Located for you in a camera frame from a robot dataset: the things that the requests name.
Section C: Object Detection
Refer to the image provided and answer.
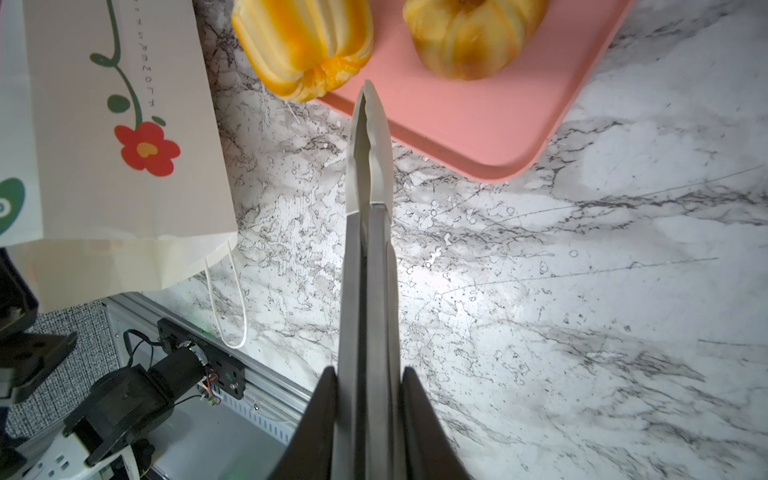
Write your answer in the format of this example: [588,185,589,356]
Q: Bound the small yellow fake bread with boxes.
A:
[402,0,549,80]

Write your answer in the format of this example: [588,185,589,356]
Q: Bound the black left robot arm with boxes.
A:
[1,253,207,479]

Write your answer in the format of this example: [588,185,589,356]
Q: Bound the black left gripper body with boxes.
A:
[1,249,77,405]

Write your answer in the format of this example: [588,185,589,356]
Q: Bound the white floral paper bag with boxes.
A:
[1,1,238,312]

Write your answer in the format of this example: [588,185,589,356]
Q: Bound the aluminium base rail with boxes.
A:
[103,293,310,479]

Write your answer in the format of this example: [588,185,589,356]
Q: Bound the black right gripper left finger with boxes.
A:
[269,366,338,480]

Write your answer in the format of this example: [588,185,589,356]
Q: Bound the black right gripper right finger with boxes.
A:
[401,367,470,480]

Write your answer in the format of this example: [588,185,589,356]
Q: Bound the metal tongs with white tips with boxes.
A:
[330,81,406,479]

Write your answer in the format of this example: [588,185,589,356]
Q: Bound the pink plastic tray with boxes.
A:
[319,0,634,183]

